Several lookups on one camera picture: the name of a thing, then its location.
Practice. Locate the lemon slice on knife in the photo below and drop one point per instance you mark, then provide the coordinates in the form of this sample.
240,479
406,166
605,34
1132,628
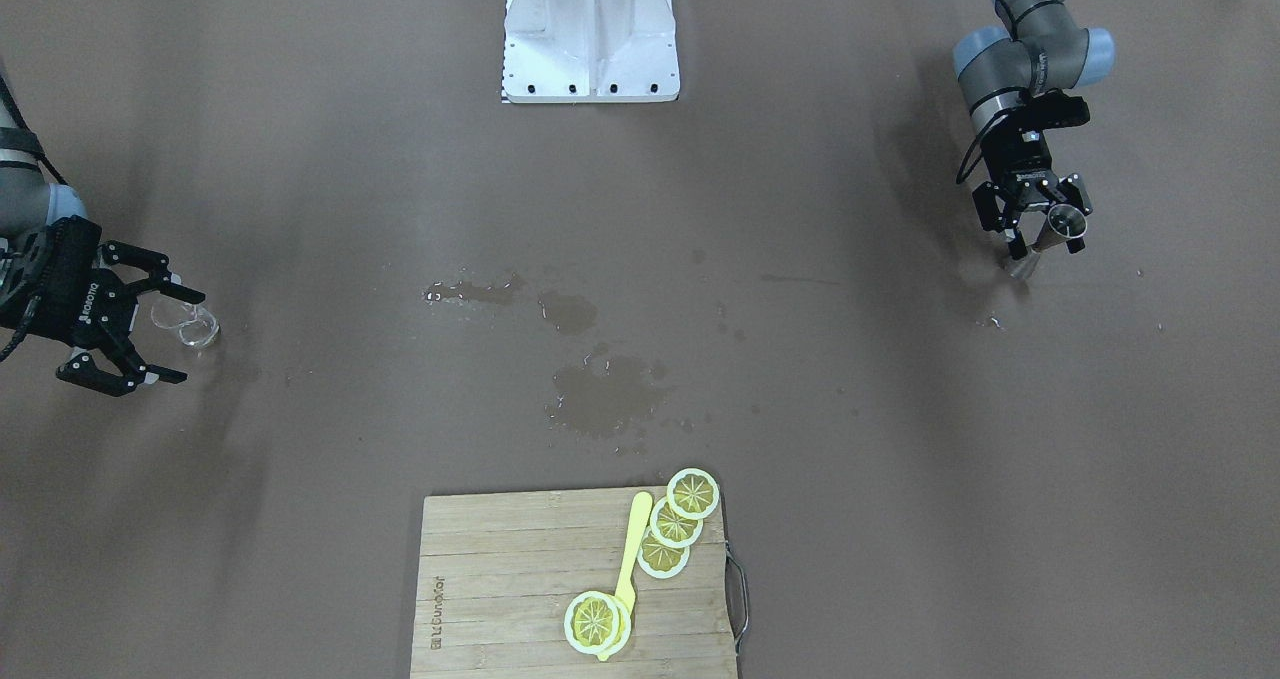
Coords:
597,624

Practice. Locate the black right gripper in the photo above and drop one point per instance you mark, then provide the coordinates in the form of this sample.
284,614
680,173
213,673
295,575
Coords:
72,294

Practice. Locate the lemon slice outer end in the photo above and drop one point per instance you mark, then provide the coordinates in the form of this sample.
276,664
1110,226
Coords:
693,493

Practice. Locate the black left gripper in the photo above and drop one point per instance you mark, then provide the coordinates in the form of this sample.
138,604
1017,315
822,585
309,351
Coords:
1026,162

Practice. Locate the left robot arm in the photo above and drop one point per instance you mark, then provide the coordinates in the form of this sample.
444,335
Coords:
1019,81

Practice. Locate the wooden cutting board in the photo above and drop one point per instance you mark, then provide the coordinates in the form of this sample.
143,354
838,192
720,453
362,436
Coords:
497,573

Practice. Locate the lemon slice middle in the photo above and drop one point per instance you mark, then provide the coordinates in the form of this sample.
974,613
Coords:
671,529

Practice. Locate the clear glass measuring cup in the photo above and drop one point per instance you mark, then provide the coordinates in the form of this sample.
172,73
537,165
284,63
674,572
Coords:
194,325

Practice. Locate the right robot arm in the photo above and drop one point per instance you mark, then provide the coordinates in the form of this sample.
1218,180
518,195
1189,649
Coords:
33,195

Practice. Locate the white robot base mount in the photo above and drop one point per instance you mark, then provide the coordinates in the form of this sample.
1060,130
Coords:
577,51

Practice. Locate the lemon slice inner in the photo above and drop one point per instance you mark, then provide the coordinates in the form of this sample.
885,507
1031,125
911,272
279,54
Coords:
660,561

